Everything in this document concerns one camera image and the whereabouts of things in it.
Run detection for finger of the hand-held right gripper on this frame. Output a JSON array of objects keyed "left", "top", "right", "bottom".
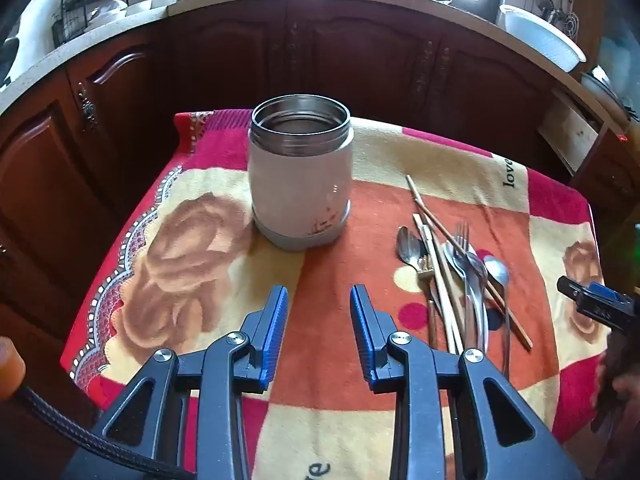
[{"left": 556, "top": 275, "right": 640, "bottom": 333}]

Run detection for black wok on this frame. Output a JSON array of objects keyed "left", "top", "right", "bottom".
[{"left": 0, "top": 36, "right": 20, "bottom": 80}]

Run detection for light wooden panel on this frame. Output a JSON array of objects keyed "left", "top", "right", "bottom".
[{"left": 537, "top": 102, "right": 600, "bottom": 172}]

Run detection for ornate metal cabinet handle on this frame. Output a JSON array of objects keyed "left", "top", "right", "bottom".
[{"left": 77, "top": 82, "right": 99, "bottom": 132}]

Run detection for wall rail with kitchen tools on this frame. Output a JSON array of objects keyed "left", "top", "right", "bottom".
[{"left": 535, "top": 0, "right": 581, "bottom": 42}]

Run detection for dark wooden kitchen cabinets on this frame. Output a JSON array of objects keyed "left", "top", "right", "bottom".
[{"left": 0, "top": 0, "right": 640, "bottom": 341}]

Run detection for black braided cable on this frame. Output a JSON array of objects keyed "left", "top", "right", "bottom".
[{"left": 14, "top": 384, "right": 197, "bottom": 480}]

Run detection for person's left hand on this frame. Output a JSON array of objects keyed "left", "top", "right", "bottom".
[{"left": 0, "top": 337, "right": 27, "bottom": 392}]

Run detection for steel bowl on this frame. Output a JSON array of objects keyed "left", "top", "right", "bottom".
[{"left": 581, "top": 66, "right": 640, "bottom": 122}]

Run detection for white steel-rimmed container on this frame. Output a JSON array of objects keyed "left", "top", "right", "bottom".
[{"left": 248, "top": 94, "right": 354, "bottom": 252}]

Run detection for small steel spoon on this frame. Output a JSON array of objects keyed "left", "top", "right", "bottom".
[{"left": 482, "top": 255, "right": 512, "bottom": 379}]

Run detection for wooden door with glass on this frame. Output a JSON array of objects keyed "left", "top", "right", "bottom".
[{"left": 573, "top": 0, "right": 640, "bottom": 106}]

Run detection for large steel spoon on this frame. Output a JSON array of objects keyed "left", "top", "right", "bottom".
[{"left": 443, "top": 242, "right": 489, "bottom": 354}]

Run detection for large white basin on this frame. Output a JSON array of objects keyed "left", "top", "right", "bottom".
[{"left": 499, "top": 4, "right": 587, "bottom": 74}]

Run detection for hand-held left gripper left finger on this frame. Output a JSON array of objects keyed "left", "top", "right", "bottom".
[{"left": 62, "top": 285, "right": 290, "bottom": 480}]

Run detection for long wooden chopstick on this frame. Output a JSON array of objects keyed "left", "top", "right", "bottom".
[{"left": 406, "top": 175, "right": 534, "bottom": 350}]

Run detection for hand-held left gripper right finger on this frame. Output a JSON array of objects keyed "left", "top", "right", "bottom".
[{"left": 349, "top": 285, "right": 583, "bottom": 480}]

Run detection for steel fork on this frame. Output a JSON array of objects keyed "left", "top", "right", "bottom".
[{"left": 454, "top": 221, "right": 490, "bottom": 353}]

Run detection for black wire dish rack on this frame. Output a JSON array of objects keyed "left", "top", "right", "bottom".
[{"left": 51, "top": 0, "right": 133, "bottom": 47}]

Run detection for red floral printed blanket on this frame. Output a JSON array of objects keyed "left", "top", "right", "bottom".
[{"left": 59, "top": 109, "right": 598, "bottom": 480}]

